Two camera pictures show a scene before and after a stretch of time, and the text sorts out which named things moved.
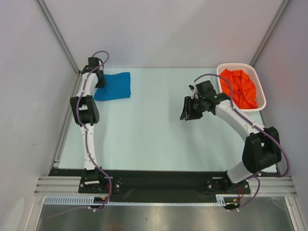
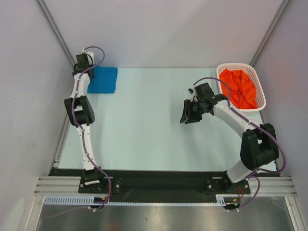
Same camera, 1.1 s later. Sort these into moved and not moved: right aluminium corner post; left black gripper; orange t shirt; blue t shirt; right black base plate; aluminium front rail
Moved: blue t shirt; left black gripper
Not moved: orange t shirt; aluminium front rail; right aluminium corner post; right black base plate
